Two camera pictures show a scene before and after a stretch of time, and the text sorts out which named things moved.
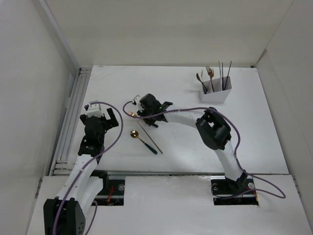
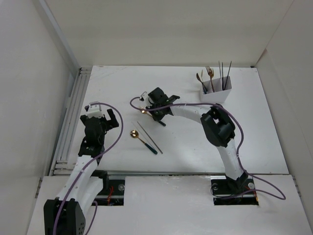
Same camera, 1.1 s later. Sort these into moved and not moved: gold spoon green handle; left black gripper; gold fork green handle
Moved: gold fork green handle
Not moved: gold spoon green handle; left black gripper
